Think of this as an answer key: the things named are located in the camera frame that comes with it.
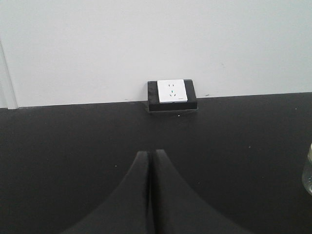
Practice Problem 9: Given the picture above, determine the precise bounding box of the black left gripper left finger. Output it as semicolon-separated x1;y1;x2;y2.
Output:
63;151;150;234

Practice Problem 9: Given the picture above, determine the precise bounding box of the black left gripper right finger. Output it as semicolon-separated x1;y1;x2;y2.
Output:
151;150;246;234

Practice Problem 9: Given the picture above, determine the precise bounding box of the glass jar with beige lid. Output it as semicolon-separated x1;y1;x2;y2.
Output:
302;146;312;195

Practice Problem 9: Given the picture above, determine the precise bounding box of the white power socket black box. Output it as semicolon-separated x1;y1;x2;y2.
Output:
147;79;197;113

